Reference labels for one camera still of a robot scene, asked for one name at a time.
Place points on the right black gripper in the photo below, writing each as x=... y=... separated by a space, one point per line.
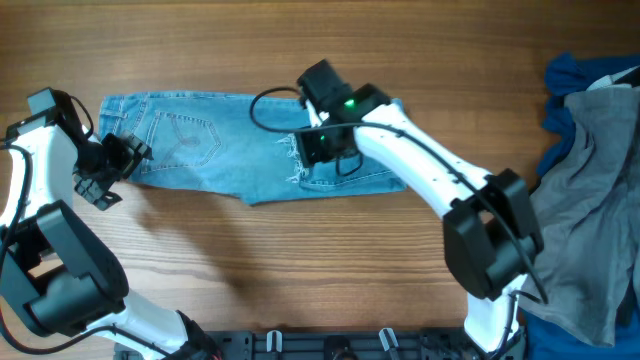
x=310 y=148

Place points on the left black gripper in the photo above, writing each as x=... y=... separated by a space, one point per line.
x=122 y=156

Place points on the light blue denim jeans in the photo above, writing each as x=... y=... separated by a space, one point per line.
x=205 y=141

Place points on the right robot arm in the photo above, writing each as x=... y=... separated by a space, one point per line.
x=490 y=231

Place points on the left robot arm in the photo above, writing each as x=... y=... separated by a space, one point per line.
x=57 y=276

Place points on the grey trousers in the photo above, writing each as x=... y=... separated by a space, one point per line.
x=588 y=208

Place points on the dark blue t-shirt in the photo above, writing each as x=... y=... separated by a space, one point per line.
x=565 y=75

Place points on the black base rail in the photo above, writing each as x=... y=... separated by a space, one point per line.
x=426 y=345

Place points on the left grey rail clip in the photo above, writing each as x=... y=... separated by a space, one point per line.
x=274 y=342

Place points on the grey rail clip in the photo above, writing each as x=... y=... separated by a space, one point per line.
x=389 y=343
x=274 y=342

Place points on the right grey rail clip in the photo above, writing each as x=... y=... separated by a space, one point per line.
x=389 y=343

